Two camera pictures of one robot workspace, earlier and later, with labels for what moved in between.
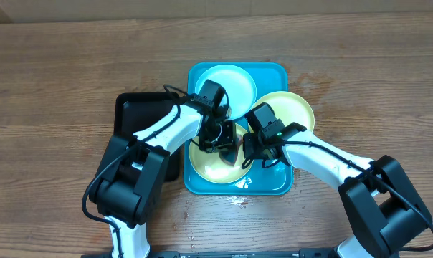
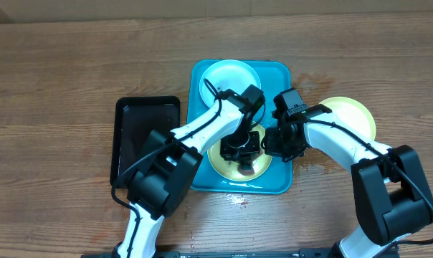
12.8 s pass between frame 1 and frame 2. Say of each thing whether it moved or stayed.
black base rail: stayed
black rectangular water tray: stayed
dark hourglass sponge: moved
